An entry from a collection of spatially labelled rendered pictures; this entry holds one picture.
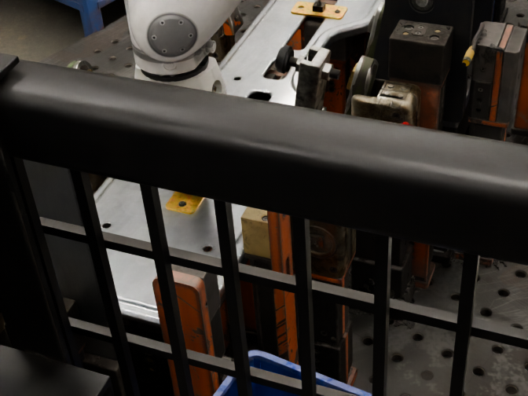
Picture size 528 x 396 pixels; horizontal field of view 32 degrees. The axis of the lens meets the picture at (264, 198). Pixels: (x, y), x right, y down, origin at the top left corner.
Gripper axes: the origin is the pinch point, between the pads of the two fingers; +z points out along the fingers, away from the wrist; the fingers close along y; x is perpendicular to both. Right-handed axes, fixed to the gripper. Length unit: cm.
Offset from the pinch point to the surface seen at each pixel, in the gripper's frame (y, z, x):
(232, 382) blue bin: -22.5, -12.6, 36.7
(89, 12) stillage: 134, 87, -173
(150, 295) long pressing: -3.1, 3.0, 17.4
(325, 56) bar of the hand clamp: -17.3, -18.4, -0.2
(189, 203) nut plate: -0.8, 2.6, 2.5
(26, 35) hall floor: 166, 102, -175
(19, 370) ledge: -26, -40, 58
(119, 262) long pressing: 2.5, 2.9, 13.9
